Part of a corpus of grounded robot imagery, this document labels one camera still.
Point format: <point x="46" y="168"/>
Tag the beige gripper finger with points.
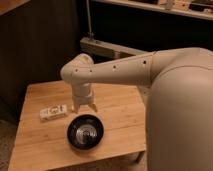
<point x="94" y="107"/>
<point x="75" y="108"/>

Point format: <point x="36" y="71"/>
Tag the black ceramic bowl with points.
<point x="85" y="132"/>

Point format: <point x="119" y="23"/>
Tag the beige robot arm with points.
<point x="179" y="107"/>

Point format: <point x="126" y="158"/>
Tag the light wooden table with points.
<point x="43" y="145"/>

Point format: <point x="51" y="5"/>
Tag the upper wooden shelf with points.
<point x="178" y="7"/>

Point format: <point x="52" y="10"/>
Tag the clear plastic bottle white cap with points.
<point x="53" y="112"/>

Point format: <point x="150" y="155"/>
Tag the long wooden shelf beam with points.
<point x="106" y="49"/>

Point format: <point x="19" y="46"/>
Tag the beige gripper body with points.
<point x="82" y="94"/>

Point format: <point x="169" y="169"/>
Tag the metal pole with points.
<point x="90" y="32"/>

